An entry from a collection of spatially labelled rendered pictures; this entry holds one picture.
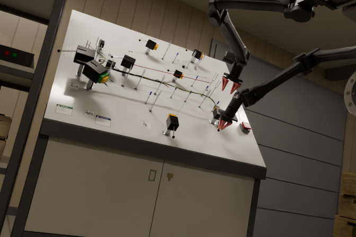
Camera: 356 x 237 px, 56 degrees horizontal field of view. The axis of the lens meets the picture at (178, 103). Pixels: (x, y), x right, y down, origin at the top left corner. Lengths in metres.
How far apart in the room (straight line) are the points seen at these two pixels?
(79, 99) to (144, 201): 0.57
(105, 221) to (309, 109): 4.80
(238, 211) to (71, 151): 0.92
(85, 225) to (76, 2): 3.00
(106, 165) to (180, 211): 0.44
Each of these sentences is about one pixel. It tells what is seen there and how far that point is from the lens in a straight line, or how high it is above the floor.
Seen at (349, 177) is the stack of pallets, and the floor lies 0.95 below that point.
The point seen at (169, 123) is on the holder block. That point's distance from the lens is 1.62.
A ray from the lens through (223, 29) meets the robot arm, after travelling 1.60.
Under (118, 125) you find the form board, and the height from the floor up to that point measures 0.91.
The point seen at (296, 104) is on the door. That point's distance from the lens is 5.76.
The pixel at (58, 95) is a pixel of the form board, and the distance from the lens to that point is 1.65.
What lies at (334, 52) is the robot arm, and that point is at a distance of 1.82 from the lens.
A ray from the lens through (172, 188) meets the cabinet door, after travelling 1.70.
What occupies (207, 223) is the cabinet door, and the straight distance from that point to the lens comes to 1.81.
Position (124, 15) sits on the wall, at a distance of 4.29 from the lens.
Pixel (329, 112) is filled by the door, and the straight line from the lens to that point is 6.39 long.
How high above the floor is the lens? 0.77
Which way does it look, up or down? 11 degrees up
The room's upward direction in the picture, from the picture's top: 11 degrees clockwise
